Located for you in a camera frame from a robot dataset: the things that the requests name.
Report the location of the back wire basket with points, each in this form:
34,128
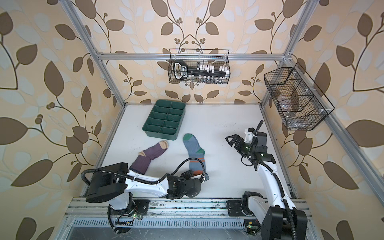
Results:
216,57

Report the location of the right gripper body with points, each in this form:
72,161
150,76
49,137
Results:
245,148

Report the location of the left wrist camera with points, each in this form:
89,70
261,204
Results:
205,178

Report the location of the wire basket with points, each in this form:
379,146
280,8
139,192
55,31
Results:
300,102
216,57

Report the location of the blue orange striped sock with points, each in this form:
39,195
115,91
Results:
195,151

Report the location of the right wire basket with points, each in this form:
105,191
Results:
300,102

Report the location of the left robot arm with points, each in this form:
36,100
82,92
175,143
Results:
116,184

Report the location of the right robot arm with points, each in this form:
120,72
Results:
279,217

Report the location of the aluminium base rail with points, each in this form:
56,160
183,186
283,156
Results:
162,213

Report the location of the green divided plastic tray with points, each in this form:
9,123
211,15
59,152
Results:
165,120

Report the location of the black socket set holder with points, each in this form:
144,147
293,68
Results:
183,71

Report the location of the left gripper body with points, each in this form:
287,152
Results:
188,177

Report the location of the purple sock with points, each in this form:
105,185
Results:
145,157

